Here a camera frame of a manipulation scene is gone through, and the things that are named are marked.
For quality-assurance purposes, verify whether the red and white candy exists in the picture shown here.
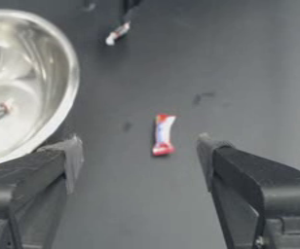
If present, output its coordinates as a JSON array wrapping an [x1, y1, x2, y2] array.
[[151, 114, 177, 158]]

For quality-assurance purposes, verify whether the steel bowl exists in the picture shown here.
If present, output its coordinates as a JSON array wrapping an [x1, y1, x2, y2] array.
[[0, 9, 80, 169]]

